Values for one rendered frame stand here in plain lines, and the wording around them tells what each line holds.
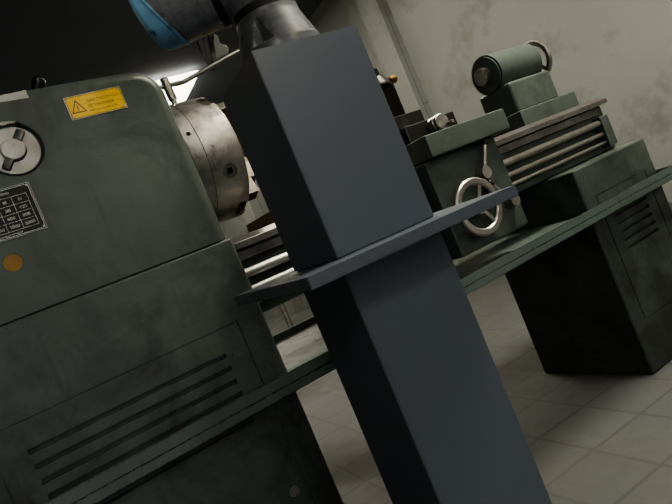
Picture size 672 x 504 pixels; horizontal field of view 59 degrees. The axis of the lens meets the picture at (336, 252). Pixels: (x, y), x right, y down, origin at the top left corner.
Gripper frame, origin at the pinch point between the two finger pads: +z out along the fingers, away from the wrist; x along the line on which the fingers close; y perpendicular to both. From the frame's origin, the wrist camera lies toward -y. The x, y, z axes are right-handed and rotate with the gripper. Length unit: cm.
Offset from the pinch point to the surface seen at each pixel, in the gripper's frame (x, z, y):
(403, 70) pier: 272, 47, 313
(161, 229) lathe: -43, 27, -39
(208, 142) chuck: -27.4, 15.1, -17.8
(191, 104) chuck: -17.9, 6.9, -15.6
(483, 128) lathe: -49, 28, 50
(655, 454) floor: -99, 104, 44
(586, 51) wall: 84, 42, 307
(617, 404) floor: -76, 113, 66
